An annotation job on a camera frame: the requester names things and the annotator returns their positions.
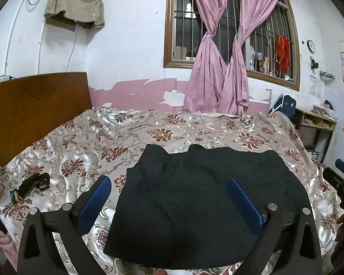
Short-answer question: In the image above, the large black jacket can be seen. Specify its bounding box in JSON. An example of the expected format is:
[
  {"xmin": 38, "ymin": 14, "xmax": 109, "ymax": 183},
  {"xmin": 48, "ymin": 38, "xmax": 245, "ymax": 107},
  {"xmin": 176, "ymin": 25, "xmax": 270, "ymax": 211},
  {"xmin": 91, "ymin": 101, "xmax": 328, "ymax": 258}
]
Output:
[{"xmin": 104, "ymin": 145, "xmax": 309, "ymax": 270}]

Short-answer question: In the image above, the floral satin bedspread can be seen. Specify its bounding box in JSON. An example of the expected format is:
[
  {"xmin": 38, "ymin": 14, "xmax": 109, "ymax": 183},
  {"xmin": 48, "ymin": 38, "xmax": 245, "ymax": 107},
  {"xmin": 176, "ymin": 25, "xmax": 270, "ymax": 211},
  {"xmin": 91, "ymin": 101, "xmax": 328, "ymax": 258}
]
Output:
[{"xmin": 0, "ymin": 107, "xmax": 342, "ymax": 274}]

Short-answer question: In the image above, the small dark object on bed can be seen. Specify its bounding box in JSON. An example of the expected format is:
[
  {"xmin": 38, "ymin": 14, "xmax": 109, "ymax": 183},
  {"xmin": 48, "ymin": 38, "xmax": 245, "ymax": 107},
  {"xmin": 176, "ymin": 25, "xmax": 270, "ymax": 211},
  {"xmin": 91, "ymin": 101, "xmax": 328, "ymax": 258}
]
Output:
[{"xmin": 10, "ymin": 173, "xmax": 50, "ymax": 204}]

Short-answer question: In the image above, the small wooden shelf desk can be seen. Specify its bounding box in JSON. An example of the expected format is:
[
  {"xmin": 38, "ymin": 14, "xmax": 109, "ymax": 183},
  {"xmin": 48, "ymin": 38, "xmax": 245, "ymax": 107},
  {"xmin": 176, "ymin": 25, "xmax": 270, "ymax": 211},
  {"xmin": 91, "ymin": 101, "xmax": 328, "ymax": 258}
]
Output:
[{"xmin": 291, "ymin": 108, "xmax": 337, "ymax": 163}]

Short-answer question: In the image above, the navy blue backpack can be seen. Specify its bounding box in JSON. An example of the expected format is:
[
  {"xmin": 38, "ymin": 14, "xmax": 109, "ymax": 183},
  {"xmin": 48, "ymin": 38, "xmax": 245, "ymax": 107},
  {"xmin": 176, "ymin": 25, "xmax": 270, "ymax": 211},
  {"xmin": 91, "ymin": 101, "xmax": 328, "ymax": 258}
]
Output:
[{"xmin": 269, "ymin": 94, "xmax": 296, "ymax": 118}]

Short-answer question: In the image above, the brown wooden headboard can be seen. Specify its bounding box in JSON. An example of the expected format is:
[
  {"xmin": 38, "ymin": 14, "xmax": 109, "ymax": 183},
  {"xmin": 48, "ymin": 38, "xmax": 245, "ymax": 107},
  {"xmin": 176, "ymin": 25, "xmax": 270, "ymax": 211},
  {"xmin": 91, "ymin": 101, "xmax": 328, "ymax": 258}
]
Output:
[{"xmin": 0, "ymin": 72, "xmax": 92, "ymax": 166}]

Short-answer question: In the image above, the pink left curtain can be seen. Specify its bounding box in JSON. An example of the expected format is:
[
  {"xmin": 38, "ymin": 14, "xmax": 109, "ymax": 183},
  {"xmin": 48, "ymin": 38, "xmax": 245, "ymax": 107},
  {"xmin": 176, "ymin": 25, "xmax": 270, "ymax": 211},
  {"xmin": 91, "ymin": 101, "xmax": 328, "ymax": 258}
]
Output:
[{"xmin": 183, "ymin": 0, "xmax": 227, "ymax": 113}]

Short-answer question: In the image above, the pink curtain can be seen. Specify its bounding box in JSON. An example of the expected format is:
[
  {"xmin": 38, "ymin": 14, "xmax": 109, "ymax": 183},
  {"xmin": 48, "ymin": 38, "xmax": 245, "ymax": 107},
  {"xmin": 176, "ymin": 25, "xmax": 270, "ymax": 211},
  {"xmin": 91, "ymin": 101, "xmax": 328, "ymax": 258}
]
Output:
[
  {"xmin": 217, "ymin": 0, "xmax": 278, "ymax": 116},
  {"xmin": 183, "ymin": 0, "xmax": 227, "ymax": 113}
]

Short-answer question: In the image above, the red hanging item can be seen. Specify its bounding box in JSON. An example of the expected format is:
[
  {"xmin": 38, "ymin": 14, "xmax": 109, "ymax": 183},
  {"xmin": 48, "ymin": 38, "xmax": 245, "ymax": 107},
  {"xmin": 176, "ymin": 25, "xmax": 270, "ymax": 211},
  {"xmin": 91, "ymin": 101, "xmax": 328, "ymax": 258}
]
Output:
[{"xmin": 275, "ymin": 36, "xmax": 291, "ymax": 74}]

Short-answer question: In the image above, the wooden framed barred window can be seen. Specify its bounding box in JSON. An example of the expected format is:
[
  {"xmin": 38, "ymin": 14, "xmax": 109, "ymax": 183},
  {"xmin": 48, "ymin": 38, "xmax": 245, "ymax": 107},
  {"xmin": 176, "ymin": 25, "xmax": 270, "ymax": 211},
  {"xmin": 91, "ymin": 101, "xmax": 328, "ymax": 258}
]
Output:
[{"xmin": 163, "ymin": 0, "xmax": 300, "ymax": 91}]

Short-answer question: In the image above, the beige cloth covered shelf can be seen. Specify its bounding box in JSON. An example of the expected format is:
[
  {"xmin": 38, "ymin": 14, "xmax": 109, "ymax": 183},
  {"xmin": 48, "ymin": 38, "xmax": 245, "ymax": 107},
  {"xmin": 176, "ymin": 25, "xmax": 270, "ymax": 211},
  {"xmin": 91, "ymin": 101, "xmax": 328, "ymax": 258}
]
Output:
[{"xmin": 44, "ymin": 0, "xmax": 105, "ymax": 29}]

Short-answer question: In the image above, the pink right curtain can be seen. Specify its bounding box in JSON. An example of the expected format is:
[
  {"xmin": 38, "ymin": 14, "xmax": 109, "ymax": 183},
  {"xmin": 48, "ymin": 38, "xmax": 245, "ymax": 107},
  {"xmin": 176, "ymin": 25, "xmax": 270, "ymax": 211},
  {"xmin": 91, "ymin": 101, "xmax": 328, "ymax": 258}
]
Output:
[{"xmin": 217, "ymin": 0, "xmax": 278, "ymax": 116}]

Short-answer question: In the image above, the round wall clock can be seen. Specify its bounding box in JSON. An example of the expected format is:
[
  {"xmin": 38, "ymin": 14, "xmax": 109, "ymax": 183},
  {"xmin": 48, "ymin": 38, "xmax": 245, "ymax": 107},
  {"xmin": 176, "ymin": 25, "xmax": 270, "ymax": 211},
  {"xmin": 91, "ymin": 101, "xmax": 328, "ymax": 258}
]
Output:
[{"xmin": 306, "ymin": 40, "xmax": 316, "ymax": 53}]

